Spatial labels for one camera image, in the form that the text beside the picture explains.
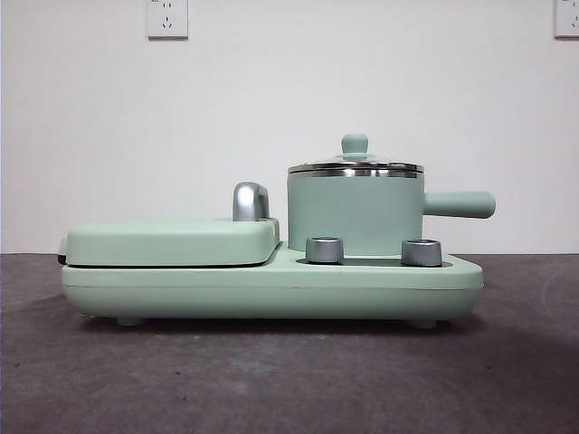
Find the white wall socket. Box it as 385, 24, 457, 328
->
146, 0, 189, 41
553, 0, 579, 41

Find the mint green pot with handle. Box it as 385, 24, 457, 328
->
287, 174, 498, 256

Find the glass lid with green knob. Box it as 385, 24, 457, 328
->
288, 132, 426, 179

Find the silver control knob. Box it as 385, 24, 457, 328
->
305, 235, 344, 264
401, 238, 442, 267

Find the mint green breakfast machine base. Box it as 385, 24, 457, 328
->
62, 241, 485, 328

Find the mint green griddle cover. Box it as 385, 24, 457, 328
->
57, 216, 282, 269

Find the chrome griddle handle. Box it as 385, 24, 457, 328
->
232, 181, 272, 223

